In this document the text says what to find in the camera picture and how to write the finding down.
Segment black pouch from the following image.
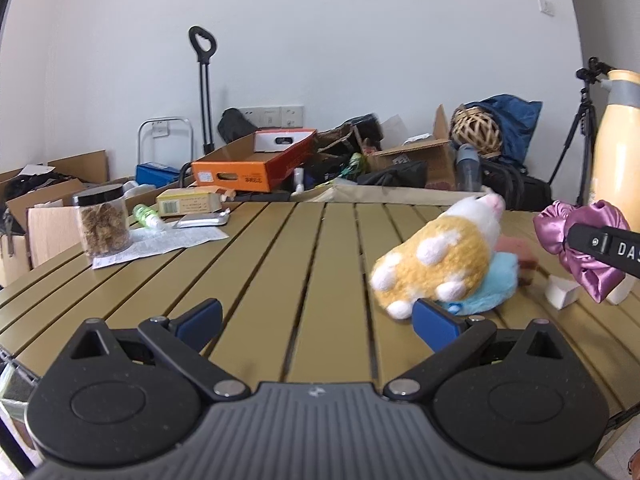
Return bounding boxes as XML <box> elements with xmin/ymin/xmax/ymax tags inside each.
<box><xmin>357</xmin><ymin>161</ymin><xmax>429</xmax><ymax>189</ymax></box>

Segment dark blue bag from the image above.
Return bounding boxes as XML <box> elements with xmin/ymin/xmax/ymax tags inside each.
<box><xmin>462</xmin><ymin>93</ymin><xmax>544</xmax><ymax>172</ymax></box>

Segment light blue fluffy pouch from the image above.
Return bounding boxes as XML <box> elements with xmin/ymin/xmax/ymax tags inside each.
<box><xmin>434</xmin><ymin>252</ymin><xmax>519</xmax><ymax>316</ymax></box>

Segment white wall sockets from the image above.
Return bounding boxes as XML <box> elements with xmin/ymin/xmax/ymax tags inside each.
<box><xmin>238</xmin><ymin>104</ymin><xmax>305</xmax><ymax>129</ymax></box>

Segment blue storage box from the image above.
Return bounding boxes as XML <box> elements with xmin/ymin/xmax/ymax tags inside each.
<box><xmin>135</xmin><ymin>162</ymin><xmax>181</xmax><ymax>186</ymax></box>

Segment printed paper sheet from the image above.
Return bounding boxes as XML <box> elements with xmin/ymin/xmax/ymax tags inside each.
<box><xmin>92</xmin><ymin>224</ymin><xmax>230</xmax><ymax>270</ymax></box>

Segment yellow thermos jug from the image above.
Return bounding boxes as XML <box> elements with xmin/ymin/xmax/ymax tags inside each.
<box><xmin>587</xmin><ymin>69</ymin><xmax>640</xmax><ymax>209</ymax></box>

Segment white foam block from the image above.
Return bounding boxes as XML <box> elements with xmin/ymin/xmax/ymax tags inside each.
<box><xmin>543</xmin><ymin>273</ymin><xmax>584</xmax><ymax>310</ymax></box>

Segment large brown cardboard box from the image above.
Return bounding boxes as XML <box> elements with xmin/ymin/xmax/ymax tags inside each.
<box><xmin>0</xmin><ymin>149</ymin><xmax>111</xmax><ymax>287</ymax></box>

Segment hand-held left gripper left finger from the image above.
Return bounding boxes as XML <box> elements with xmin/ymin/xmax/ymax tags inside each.
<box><xmin>69</xmin><ymin>298</ymin><xmax>252</xmax><ymax>403</ymax></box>

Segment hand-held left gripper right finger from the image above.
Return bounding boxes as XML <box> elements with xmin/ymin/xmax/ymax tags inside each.
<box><xmin>381</xmin><ymin>298</ymin><xmax>569</xmax><ymax>402</ymax></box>

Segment black cart handle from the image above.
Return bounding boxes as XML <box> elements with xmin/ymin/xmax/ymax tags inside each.
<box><xmin>188</xmin><ymin>25</ymin><xmax>217</xmax><ymax>157</ymax></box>

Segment black camera tripod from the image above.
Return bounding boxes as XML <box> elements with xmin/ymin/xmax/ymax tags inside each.
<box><xmin>547</xmin><ymin>57</ymin><xmax>616</xmax><ymax>206</ymax></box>

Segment woven wicker ball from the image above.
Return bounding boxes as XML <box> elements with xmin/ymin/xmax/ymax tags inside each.
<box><xmin>449</xmin><ymin>108</ymin><xmax>504</xmax><ymax>156</ymax></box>

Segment orange and white plush toy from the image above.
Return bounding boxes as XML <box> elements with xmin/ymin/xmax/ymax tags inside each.
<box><xmin>369</xmin><ymin>193</ymin><xmax>506</xmax><ymax>321</ymax></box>

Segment orange cardboard box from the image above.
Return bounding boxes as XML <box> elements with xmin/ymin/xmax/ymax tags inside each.
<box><xmin>191</xmin><ymin>128</ymin><xmax>318</xmax><ymax>194</ymax></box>

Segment beige barcode carton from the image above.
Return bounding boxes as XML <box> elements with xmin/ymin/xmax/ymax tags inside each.
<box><xmin>156</xmin><ymin>194</ymin><xmax>222</xmax><ymax>218</ymax></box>

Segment open brown cardboard box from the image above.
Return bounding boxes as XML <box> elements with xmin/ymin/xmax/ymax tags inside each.
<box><xmin>366</xmin><ymin>104</ymin><xmax>459</xmax><ymax>191</ymax></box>

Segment black backpack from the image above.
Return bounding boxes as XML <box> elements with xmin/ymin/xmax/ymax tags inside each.
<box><xmin>217</xmin><ymin>107</ymin><xmax>259</xmax><ymax>144</ymax></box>

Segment black luggage bag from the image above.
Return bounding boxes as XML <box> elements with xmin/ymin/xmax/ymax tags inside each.
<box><xmin>479</xmin><ymin>162</ymin><xmax>554</xmax><ymax>212</ymax></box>

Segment grey water bottle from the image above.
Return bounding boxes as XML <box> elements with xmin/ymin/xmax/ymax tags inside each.
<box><xmin>454</xmin><ymin>143</ymin><xmax>482</xmax><ymax>192</ymax></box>

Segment silver metal tube frame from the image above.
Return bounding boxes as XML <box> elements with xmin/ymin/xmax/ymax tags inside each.
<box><xmin>137</xmin><ymin>117</ymin><xmax>195</xmax><ymax>167</ymax></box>

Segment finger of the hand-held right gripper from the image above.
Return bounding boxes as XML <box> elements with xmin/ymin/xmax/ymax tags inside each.
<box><xmin>565</xmin><ymin>222</ymin><xmax>610</xmax><ymax>257</ymax></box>

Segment clear jar with black lid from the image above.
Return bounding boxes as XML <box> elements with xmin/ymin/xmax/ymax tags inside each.
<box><xmin>73</xmin><ymin>183</ymin><xmax>134</xmax><ymax>261</ymax></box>

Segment pink sponge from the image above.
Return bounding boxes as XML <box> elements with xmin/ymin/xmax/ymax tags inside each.
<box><xmin>496</xmin><ymin>235</ymin><xmax>540</xmax><ymax>287</ymax></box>

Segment green spray bottle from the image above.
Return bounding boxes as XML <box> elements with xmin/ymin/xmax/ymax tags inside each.
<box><xmin>132</xmin><ymin>203</ymin><xmax>165</xmax><ymax>230</ymax></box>

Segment silver foil pack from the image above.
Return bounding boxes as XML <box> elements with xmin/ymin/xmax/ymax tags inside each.
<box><xmin>174</xmin><ymin>209</ymin><xmax>232</xmax><ymax>230</ymax></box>

